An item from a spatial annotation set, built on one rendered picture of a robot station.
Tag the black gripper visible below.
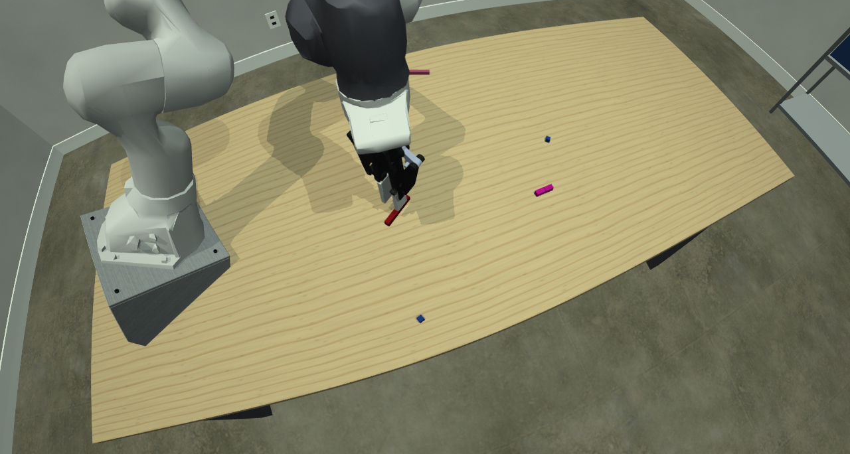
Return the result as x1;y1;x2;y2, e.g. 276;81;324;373
358;145;425;211

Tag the dark red rod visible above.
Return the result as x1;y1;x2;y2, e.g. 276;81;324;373
384;195;410;226

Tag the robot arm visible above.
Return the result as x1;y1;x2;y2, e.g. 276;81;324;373
63;0;422;269

